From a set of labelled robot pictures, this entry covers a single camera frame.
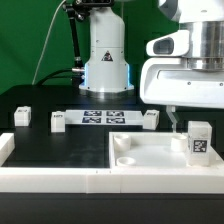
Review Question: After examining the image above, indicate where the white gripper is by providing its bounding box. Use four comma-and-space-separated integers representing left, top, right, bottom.
140, 30, 224, 132

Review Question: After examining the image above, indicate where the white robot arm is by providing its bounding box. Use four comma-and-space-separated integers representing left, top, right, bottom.
79, 0, 224, 108

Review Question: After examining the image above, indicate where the white square tabletop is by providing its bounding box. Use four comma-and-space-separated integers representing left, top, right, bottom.
109, 132, 224, 176

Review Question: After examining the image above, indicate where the white U-shaped obstacle fence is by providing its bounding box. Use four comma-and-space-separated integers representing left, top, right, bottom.
0, 133, 224, 194

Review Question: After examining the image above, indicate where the grey cable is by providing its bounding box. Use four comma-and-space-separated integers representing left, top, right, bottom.
31, 0, 68, 86

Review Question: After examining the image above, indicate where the black cable bundle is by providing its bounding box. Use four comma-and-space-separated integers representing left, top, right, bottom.
34, 68, 82, 87

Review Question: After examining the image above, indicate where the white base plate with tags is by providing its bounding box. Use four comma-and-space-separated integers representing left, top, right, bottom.
65, 110, 143, 126

